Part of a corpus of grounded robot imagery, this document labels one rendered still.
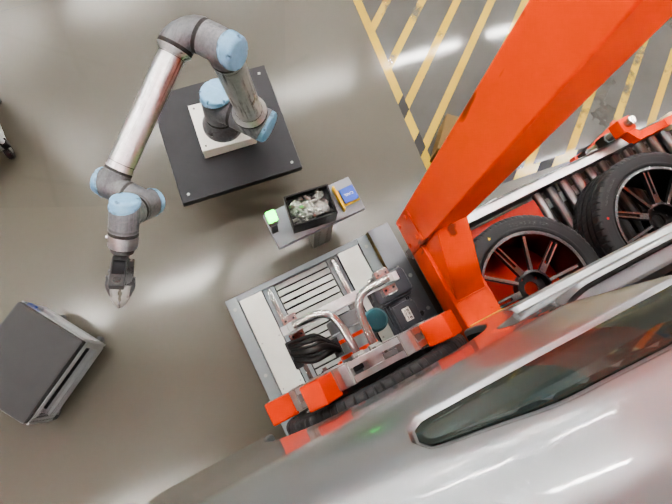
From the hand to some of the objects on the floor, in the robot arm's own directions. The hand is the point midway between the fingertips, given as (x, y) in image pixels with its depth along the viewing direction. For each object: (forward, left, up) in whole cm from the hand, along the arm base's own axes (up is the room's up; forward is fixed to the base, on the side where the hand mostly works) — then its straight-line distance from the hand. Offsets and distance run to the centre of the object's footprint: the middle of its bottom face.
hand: (119, 305), depth 162 cm
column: (-40, +81, -83) cm, 123 cm away
